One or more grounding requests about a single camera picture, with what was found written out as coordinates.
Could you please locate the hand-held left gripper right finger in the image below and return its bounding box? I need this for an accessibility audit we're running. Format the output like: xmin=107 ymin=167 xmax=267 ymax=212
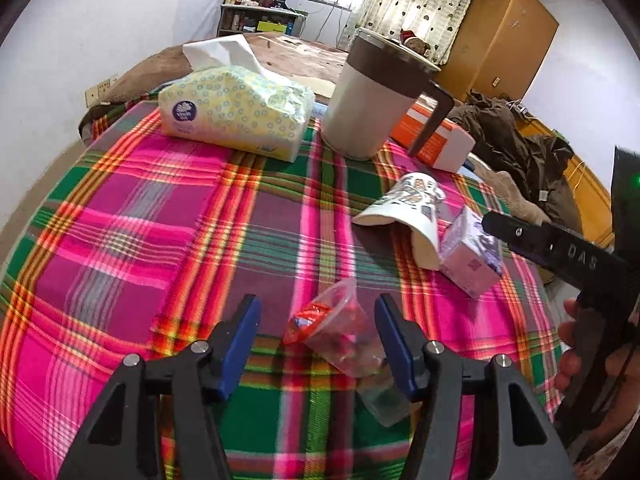
xmin=374 ymin=294 xmax=576 ymax=480

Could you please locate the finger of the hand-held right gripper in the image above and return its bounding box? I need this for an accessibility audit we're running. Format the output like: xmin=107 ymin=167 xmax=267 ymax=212
xmin=482 ymin=211 xmax=553 ymax=267

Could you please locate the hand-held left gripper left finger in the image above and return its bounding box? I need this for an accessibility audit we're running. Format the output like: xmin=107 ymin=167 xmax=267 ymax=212
xmin=57 ymin=294 xmax=262 ymax=480

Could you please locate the small purple white box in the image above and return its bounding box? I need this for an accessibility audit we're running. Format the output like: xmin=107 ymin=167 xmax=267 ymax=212
xmin=439 ymin=206 xmax=503 ymax=297

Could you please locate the red snack wrapper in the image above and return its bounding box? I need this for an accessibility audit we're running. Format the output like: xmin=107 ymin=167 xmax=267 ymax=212
xmin=283 ymin=297 xmax=335 ymax=345

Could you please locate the person's right forearm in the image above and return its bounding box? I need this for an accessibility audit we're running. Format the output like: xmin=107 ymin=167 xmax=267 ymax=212
xmin=575 ymin=410 xmax=640 ymax=480

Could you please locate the person's right hand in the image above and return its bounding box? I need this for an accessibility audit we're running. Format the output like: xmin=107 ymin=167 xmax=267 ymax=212
xmin=555 ymin=299 xmax=640 ymax=413

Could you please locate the wooden headboard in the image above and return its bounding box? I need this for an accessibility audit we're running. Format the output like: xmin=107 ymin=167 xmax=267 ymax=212
xmin=520 ymin=120 xmax=616 ymax=248

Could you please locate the brown coat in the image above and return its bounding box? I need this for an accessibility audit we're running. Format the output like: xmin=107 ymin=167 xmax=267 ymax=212
xmin=447 ymin=91 xmax=583 ymax=226

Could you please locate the orange white cardboard box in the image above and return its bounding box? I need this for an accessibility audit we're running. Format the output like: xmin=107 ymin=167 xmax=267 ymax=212
xmin=390 ymin=100 xmax=476 ymax=171

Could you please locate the printed white paper cup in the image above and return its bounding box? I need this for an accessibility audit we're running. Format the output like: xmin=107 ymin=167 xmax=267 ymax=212
xmin=352 ymin=171 xmax=446 ymax=270

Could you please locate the pink green plaid tablecloth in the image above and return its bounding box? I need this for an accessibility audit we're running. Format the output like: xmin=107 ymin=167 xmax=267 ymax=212
xmin=0 ymin=100 xmax=566 ymax=480

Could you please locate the wooden wardrobe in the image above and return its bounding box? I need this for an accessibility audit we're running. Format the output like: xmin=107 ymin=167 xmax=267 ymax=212
xmin=440 ymin=0 xmax=560 ymax=103

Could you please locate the white brown lidded jug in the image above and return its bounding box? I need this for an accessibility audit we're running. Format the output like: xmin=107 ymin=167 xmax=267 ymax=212
xmin=320 ymin=26 xmax=456 ymax=162

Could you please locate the brown teddy bear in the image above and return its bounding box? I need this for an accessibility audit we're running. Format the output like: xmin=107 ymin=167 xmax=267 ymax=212
xmin=400 ymin=29 xmax=433 ymax=61

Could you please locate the yellow patterned tissue pack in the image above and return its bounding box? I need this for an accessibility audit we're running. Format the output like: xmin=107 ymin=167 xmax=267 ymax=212
xmin=158 ymin=35 xmax=316 ymax=163

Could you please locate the bed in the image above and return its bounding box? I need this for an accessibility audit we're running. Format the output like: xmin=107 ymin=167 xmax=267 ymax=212
xmin=77 ymin=31 xmax=616 ymax=286

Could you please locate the brown patterned blanket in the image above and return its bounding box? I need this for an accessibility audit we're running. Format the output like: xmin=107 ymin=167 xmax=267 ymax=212
xmin=80 ymin=31 xmax=551 ymax=226

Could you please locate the cluttered shelf unit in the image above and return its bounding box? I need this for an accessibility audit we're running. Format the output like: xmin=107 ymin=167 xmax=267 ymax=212
xmin=217 ymin=2 xmax=306 ymax=38

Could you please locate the wall socket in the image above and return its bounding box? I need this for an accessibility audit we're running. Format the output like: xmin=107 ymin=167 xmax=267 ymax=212
xmin=85 ymin=76 xmax=119 ymax=108

